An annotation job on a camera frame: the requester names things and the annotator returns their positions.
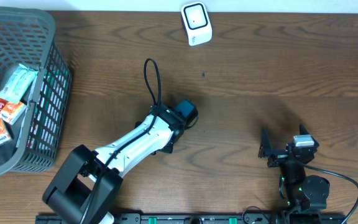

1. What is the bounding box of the mint green wipes packet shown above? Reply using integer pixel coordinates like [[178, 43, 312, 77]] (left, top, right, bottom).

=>
[[0, 64, 38, 104]]

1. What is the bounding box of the orange small box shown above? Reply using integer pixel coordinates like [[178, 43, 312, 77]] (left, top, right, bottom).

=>
[[0, 101, 26, 125]]

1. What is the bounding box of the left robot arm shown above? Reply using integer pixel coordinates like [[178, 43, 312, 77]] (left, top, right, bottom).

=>
[[42, 100, 198, 223]]

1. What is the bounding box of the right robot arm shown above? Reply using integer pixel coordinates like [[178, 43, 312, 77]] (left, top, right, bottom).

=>
[[258, 125, 330, 224]]

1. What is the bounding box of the white barcode scanner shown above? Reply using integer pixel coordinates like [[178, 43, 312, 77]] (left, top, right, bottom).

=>
[[181, 1, 213, 46]]

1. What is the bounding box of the grey plastic mesh basket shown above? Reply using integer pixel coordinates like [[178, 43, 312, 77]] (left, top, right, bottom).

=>
[[0, 7, 72, 175]]

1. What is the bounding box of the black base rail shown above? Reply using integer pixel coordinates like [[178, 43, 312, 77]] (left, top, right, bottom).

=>
[[35, 212, 347, 224]]

